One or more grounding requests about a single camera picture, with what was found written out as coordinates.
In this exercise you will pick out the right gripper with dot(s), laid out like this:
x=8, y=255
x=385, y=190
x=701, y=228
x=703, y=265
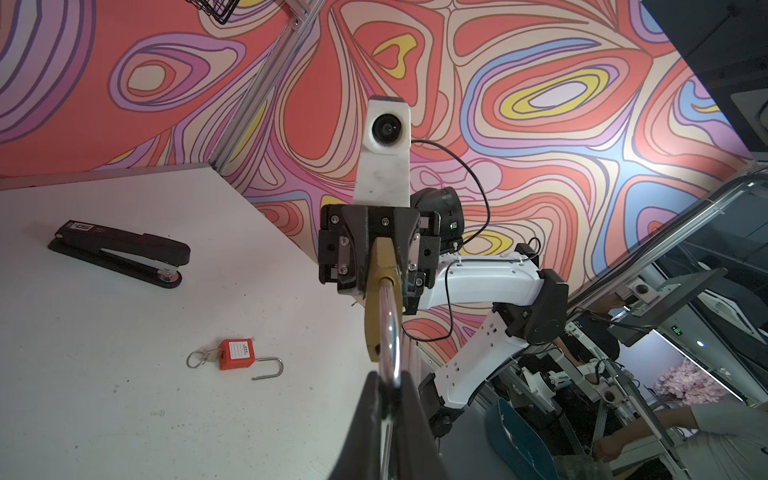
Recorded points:
x=346, y=238

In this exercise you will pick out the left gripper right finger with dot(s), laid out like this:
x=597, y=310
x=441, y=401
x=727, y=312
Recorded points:
x=414, y=453

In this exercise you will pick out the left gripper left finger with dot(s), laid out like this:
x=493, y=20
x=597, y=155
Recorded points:
x=360, y=455

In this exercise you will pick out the brass padlock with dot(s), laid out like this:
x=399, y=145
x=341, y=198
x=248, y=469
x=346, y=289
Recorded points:
x=383, y=312

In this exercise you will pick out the person forearm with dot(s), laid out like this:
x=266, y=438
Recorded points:
x=666, y=419

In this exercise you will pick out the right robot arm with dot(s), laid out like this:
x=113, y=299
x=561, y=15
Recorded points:
x=529, y=307

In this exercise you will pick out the person hand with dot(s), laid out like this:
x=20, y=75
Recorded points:
x=607, y=448

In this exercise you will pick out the red padlock with keys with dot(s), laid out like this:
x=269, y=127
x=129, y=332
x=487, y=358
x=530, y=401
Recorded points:
x=235, y=354

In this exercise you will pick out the black stapler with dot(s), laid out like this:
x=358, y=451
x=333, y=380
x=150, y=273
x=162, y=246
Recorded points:
x=152, y=259

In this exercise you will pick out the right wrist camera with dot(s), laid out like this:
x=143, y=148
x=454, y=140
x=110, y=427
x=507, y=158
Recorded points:
x=383, y=169

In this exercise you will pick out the black wire basket back wall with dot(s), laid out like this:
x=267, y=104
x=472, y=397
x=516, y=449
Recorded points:
x=218, y=10

